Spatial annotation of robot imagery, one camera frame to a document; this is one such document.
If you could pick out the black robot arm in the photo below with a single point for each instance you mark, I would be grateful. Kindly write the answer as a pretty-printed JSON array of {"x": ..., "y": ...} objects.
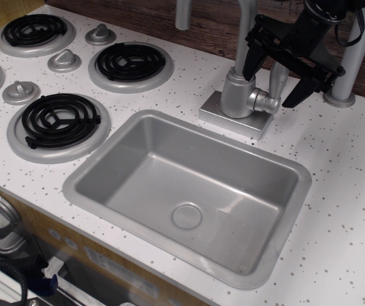
[{"x": 334, "y": 12}]

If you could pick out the back right stove burner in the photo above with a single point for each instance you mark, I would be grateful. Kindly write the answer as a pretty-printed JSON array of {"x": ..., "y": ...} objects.
[{"x": 130, "y": 67}]

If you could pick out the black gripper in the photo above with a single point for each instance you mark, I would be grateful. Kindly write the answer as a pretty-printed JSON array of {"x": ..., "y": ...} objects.
[{"x": 299, "y": 47}]

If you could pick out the silver stove knob middle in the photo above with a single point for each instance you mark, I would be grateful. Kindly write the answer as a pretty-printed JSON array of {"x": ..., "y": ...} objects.
[{"x": 64, "y": 62}]

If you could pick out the grey toy sink basin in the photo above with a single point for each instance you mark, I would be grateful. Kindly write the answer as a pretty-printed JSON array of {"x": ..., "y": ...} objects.
[{"x": 222, "y": 206}]

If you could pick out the silver stove knob lower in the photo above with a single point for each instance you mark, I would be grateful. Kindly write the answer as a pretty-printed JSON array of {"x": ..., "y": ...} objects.
[{"x": 21, "y": 93}]

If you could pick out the grey vertical support pole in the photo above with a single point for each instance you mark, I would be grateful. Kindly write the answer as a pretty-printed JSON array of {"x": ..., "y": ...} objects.
[{"x": 341, "y": 95}]

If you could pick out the silver stove knob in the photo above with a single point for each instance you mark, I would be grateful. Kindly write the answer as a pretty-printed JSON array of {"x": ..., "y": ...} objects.
[
  {"x": 21, "y": 93},
  {"x": 64, "y": 62},
  {"x": 100, "y": 36}
]

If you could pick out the silver faucet lever handle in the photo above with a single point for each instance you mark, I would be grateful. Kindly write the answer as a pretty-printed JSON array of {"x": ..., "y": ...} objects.
[{"x": 269, "y": 102}]

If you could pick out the silver stove knob top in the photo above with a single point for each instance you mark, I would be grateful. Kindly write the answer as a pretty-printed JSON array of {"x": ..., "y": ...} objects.
[{"x": 100, "y": 36}]

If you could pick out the back left stove burner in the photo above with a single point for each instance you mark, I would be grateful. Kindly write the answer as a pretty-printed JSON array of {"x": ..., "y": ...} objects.
[{"x": 36, "y": 35}]

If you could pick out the silver toy faucet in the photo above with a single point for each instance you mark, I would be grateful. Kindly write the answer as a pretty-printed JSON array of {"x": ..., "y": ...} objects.
[{"x": 228, "y": 109}]

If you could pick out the front right stove burner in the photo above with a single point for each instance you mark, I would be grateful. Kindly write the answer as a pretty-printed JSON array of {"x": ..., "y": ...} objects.
[{"x": 58, "y": 128}]

